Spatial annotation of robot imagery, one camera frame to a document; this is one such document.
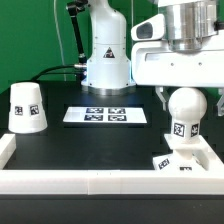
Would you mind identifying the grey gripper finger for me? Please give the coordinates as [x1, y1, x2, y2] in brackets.
[155, 86, 170, 111]
[216, 88, 224, 116]

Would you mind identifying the white lamp shade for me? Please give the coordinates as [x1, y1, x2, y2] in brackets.
[8, 82, 47, 134]

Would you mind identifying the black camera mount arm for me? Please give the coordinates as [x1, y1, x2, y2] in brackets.
[66, 0, 88, 64]

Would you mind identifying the black cable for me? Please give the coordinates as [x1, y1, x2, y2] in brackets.
[30, 64, 88, 83]

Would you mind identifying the white marker sheet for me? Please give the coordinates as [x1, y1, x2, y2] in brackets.
[63, 107, 147, 124]

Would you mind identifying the white thin cable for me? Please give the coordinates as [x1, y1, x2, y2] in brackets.
[53, 0, 68, 82]

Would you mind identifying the white lamp base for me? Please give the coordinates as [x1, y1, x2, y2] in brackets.
[152, 134, 209, 172]

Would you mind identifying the white lamp bulb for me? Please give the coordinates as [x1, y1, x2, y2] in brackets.
[168, 87, 207, 144]

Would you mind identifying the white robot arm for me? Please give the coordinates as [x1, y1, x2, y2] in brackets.
[84, 0, 224, 116]

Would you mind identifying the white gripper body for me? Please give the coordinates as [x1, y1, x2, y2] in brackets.
[131, 14, 224, 88]

